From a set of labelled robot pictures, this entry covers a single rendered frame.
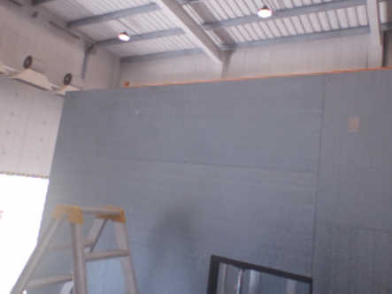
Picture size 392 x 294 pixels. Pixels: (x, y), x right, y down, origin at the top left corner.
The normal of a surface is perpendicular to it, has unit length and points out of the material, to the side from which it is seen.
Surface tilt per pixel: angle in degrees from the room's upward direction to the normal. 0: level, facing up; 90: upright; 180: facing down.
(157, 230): 90
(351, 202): 90
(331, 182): 90
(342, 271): 90
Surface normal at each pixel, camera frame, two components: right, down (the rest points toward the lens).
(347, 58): -0.50, -0.20
